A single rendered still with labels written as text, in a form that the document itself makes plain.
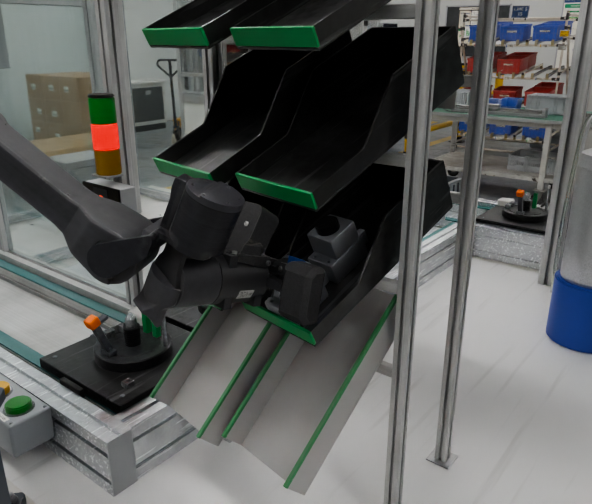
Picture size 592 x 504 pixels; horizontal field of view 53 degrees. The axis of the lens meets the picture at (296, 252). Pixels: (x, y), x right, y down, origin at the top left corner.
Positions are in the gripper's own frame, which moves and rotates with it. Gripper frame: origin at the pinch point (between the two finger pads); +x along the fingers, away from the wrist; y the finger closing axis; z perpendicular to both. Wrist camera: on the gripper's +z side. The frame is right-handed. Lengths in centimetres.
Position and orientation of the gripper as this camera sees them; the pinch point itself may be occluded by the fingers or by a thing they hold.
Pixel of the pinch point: (288, 273)
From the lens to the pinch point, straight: 69.8
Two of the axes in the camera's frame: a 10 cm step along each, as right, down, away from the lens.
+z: 1.5, -9.7, -1.6
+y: -7.0, -2.2, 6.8
